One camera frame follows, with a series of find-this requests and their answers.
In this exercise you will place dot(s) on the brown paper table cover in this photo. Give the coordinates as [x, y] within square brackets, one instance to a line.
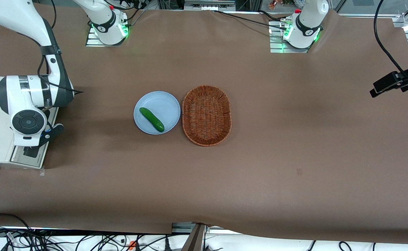
[294, 139]

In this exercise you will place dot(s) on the light blue round plate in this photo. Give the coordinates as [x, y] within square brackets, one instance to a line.
[162, 104]

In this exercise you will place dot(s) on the aluminium extrusion bracket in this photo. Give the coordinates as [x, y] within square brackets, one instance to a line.
[179, 227]

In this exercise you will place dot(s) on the grey background device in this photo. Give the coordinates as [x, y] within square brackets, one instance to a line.
[207, 5]

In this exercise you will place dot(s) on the dark angled post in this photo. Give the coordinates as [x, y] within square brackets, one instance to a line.
[194, 240]

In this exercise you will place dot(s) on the green cucumber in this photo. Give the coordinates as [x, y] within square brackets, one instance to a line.
[151, 119]

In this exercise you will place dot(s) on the brown oval wicker basket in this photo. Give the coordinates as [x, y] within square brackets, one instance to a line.
[206, 115]

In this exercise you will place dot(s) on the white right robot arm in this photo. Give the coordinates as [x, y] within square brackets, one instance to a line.
[22, 17]

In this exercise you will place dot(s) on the clear tape piece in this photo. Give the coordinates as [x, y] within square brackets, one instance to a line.
[42, 171]

